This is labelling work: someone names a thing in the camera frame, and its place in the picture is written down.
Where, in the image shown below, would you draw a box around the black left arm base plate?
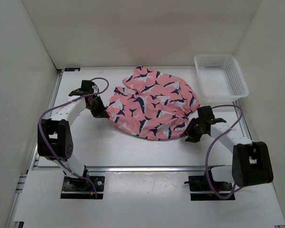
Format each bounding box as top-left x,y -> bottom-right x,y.
60,176 -> 105,200

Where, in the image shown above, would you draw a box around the aluminium left frame rail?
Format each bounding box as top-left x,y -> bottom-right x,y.
5,69 -> 64,228

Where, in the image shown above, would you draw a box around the aluminium front frame rail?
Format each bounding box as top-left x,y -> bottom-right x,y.
28,166 -> 259,174

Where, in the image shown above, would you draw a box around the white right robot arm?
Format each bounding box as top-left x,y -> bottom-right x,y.
182,106 -> 274,190

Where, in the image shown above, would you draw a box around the pink shark print shorts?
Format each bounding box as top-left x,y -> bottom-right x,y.
107,66 -> 200,141

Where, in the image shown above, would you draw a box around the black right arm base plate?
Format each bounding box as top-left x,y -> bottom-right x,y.
184,176 -> 232,201

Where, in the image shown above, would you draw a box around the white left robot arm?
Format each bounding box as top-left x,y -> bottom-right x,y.
38,79 -> 109,190

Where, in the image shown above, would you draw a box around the white perforated plastic basket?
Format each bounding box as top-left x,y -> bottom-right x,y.
194,54 -> 249,104

